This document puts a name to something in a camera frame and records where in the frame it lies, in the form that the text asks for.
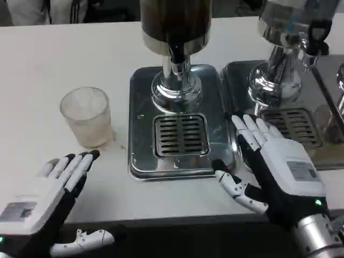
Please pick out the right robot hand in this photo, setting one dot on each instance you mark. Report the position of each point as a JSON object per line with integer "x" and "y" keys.
{"x": 282, "y": 166}

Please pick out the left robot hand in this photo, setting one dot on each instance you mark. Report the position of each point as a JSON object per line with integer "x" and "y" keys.
{"x": 40, "y": 199}

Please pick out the clear ribbed glass cup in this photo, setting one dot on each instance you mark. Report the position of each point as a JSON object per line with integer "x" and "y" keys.
{"x": 86, "y": 121}

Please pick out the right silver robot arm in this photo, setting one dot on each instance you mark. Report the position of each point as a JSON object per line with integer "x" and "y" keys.
{"x": 314, "y": 236}

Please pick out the slotted steel drain grid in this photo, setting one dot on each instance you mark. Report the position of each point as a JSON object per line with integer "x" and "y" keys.
{"x": 298, "y": 126}
{"x": 181, "y": 134}

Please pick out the steel drip tray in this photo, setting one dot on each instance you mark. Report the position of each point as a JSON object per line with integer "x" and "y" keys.
{"x": 236, "y": 86}
{"x": 142, "y": 113}

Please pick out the chrome dispenser stand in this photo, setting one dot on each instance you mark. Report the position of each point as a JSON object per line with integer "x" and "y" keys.
{"x": 341, "y": 88}

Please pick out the clear tank drink dispenser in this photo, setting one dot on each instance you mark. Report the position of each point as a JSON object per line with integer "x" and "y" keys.
{"x": 282, "y": 67}

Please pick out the short black dispenser tap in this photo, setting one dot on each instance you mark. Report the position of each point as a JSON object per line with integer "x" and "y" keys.
{"x": 178, "y": 52}

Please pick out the dark tank drink dispenser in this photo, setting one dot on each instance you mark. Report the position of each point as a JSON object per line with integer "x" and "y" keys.
{"x": 174, "y": 21}

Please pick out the person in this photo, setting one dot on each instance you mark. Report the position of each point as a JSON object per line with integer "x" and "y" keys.
{"x": 48, "y": 10}

